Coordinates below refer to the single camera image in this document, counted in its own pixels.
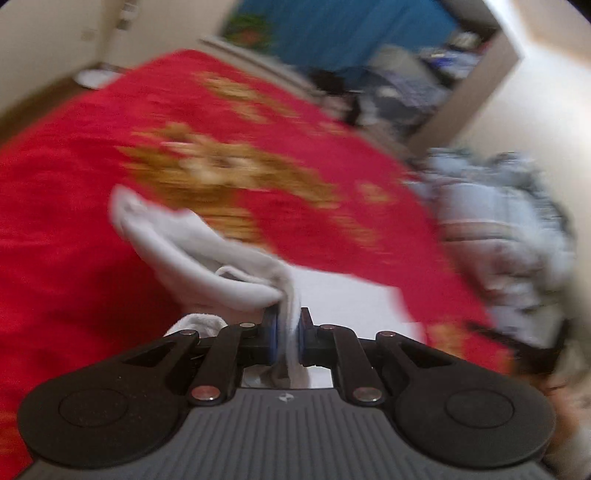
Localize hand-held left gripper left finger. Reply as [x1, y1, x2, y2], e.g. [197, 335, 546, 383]
[111, 307, 282, 407]

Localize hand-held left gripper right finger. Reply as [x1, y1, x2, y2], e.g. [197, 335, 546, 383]
[298, 307, 462, 407]

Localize white towel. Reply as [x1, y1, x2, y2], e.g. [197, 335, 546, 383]
[108, 185, 426, 388]

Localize red floral blanket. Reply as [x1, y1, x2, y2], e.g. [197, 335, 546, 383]
[0, 48, 518, 476]

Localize plaid blue duvet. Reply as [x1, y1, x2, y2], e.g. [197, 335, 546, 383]
[406, 148, 578, 352]

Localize black bag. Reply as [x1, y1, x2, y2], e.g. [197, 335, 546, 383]
[309, 69, 347, 93]

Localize cluttered items pile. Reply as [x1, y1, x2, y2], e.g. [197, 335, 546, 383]
[369, 46, 453, 134]

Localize potted green plant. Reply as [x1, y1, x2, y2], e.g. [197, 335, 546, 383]
[222, 14, 273, 51]

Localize blue curtain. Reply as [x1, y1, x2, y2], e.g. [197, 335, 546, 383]
[240, 0, 467, 79]

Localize wooden shelf unit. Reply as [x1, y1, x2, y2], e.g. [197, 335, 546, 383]
[406, 28, 525, 153]

